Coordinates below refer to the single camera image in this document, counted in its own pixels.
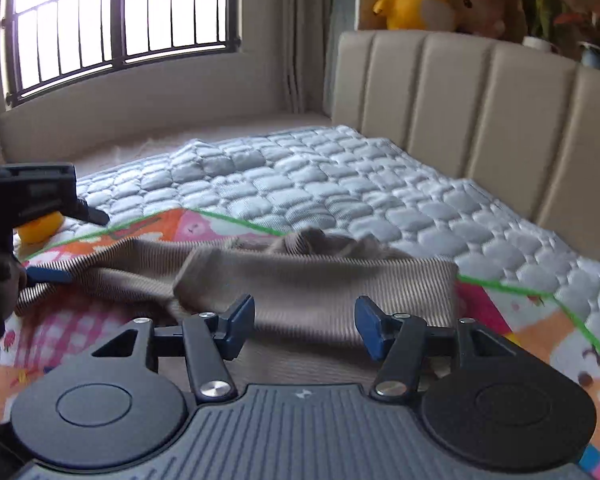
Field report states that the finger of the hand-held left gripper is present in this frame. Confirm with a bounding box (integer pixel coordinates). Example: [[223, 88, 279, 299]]
[[71, 198, 111, 227], [24, 265, 75, 289]]

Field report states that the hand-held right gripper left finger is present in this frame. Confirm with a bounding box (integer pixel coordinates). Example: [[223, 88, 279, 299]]
[[75, 294, 256, 406]]

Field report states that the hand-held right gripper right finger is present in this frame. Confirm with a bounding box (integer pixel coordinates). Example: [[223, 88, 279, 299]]
[[355, 295, 527, 402]]

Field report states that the brown striped knit garment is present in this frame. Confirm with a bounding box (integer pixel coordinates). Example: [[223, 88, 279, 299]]
[[14, 226, 460, 392]]

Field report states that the small orange yellow toy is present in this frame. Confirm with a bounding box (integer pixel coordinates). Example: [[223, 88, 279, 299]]
[[17, 211, 64, 246]]

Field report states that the grey quilted mattress cover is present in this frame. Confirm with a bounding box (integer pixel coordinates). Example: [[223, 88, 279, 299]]
[[71, 124, 600, 372]]

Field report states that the colourful printed mat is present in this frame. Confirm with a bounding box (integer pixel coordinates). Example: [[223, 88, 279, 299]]
[[0, 207, 600, 477]]

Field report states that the window with dark bars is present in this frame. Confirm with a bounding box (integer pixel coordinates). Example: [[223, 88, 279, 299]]
[[0, 0, 244, 109]]

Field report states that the beige padded headboard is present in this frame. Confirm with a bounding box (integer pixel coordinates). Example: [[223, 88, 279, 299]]
[[329, 29, 600, 267]]

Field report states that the beige curtain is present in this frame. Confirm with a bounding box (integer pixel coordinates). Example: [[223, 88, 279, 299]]
[[279, 0, 342, 117]]

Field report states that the pale grey cloth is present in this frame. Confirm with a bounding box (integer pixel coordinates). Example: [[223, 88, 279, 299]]
[[329, 0, 359, 41]]

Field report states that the pink plush toy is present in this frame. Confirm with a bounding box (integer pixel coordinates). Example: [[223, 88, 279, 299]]
[[450, 0, 510, 39]]

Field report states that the green potted plant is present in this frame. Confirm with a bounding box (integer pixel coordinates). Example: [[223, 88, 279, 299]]
[[519, 0, 567, 54]]

